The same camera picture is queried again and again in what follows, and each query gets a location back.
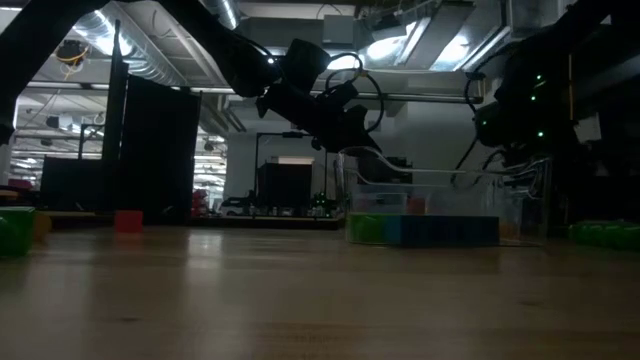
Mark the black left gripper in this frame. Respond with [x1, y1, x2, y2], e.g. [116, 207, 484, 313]
[255, 81, 384, 155]

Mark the black cabinet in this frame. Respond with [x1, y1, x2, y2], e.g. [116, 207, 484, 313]
[39, 155, 121, 212]

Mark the silver ventilation duct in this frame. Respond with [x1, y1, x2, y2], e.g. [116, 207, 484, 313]
[74, 2, 194, 87]

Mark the black robot station frame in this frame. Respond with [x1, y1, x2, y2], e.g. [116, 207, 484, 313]
[253, 131, 330, 219]

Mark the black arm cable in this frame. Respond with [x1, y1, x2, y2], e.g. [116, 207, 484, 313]
[449, 72, 506, 187]

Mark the long green building block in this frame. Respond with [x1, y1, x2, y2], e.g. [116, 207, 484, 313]
[568, 219, 640, 252]
[0, 206, 36, 259]

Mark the small red building block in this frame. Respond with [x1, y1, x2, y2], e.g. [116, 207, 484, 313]
[113, 209, 144, 234]

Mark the wide clear plastic bin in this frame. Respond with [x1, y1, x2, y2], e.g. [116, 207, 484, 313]
[335, 145, 552, 248]

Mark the black partition panel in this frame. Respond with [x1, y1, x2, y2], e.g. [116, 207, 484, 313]
[118, 74, 204, 225]

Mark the red objects pile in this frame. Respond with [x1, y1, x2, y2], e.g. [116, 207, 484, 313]
[192, 188, 210, 216]

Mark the narrow clear plastic bin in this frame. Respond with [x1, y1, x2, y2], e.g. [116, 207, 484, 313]
[349, 191, 409, 217]

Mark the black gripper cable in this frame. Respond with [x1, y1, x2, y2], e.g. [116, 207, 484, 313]
[324, 52, 386, 135]

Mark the grey ceiling pipe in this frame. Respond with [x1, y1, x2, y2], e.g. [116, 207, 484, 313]
[189, 87, 485, 105]

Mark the hanging camera with yellow cable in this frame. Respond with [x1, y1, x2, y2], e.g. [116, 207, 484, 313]
[54, 38, 91, 79]

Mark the black equipment box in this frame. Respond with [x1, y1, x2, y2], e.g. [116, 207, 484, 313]
[257, 162, 314, 211]

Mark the large blue building block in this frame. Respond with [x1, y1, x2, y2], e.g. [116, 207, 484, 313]
[383, 214, 501, 248]

